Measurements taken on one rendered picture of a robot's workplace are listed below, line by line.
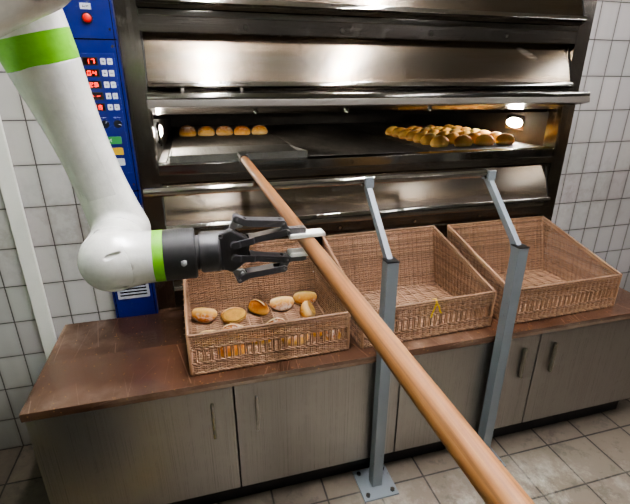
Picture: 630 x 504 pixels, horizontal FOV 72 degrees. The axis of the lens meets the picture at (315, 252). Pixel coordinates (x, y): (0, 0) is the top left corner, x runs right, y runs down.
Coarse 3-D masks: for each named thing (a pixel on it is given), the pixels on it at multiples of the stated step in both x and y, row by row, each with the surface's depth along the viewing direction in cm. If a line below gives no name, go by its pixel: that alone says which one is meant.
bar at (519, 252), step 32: (160, 192) 129; (192, 192) 131; (224, 192) 134; (512, 224) 150; (384, 256) 137; (512, 256) 148; (384, 288) 137; (512, 288) 150; (384, 320) 140; (512, 320) 155; (384, 384) 150; (384, 416) 155; (384, 448) 161; (384, 480) 170
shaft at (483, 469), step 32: (288, 224) 92; (320, 256) 74; (352, 288) 62; (384, 352) 50; (416, 384) 44; (448, 416) 39; (448, 448) 38; (480, 448) 36; (480, 480) 34; (512, 480) 33
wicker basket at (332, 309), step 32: (192, 288) 174; (224, 288) 177; (256, 288) 181; (288, 288) 185; (320, 288) 180; (192, 320) 171; (256, 320) 171; (288, 320) 143; (320, 320) 146; (192, 352) 149; (224, 352) 140; (256, 352) 144; (288, 352) 147; (320, 352) 150
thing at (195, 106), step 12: (588, 96) 184; (156, 108) 143; (168, 108) 144; (180, 108) 145; (192, 108) 147; (204, 108) 148; (216, 108) 149; (228, 108) 151; (240, 108) 152; (252, 108) 154; (264, 108) 155; (276, 108) 157; (288, 108) 158; (300, 108) 160; (312, 108) 162; (324, 108) 163; (336, 108) 165; (348, 108) 167; (360, 108) 168; (372, 108) 170; (384, 108) 172; (396, 108) 174; (408, 108) 176; (420, 108) 178; (432, 108) 180; (444, 108) 182; (456, 108) 184; (468, 108) 186; (480, 108) 188; (492, 108) 191; (516, 108) 195; (528, 108) 198; (540, 108) 200; (552, 108) 203
